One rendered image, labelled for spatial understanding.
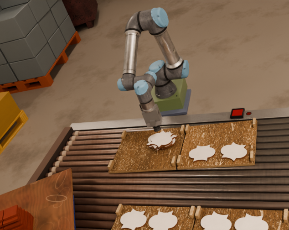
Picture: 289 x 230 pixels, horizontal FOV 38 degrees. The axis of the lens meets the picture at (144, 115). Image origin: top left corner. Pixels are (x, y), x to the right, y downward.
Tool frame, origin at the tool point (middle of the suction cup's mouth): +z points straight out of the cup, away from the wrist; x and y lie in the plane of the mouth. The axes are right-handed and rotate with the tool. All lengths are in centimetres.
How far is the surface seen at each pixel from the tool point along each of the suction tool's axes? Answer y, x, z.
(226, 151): 36.1, -15.8, 11.6
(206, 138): 25.2, -1.1, 12.7
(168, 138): 4.7, -1.2, 7.2
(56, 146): -76, 19, 11
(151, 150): -7.4, -2.5, 12.7
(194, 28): -5, 357, 107
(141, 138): -15.1, 11.0, 12.7
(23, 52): -226, 295, 49
